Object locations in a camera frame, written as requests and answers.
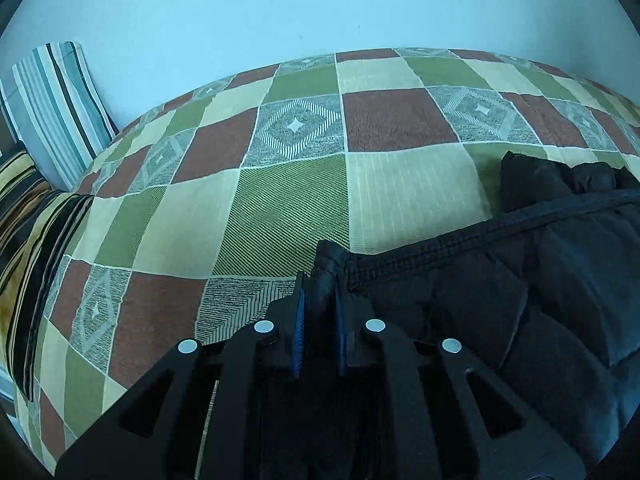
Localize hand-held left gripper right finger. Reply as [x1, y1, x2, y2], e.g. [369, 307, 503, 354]
[334, 280, 587, 480]

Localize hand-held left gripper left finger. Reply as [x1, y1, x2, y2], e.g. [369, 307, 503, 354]
[54, 271, 307, 480]

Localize black quilted jacket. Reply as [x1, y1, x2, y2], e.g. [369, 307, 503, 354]
[260, 150, 640, 480]

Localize checkered bed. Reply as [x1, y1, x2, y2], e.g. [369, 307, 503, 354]
[10, 47, 640, 476]

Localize yellow black striped pillow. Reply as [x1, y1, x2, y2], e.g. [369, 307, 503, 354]
[0, 150, 96, 403]

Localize blue striped pillow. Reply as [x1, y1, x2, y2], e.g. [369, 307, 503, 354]
[0, 40, 120, 192]

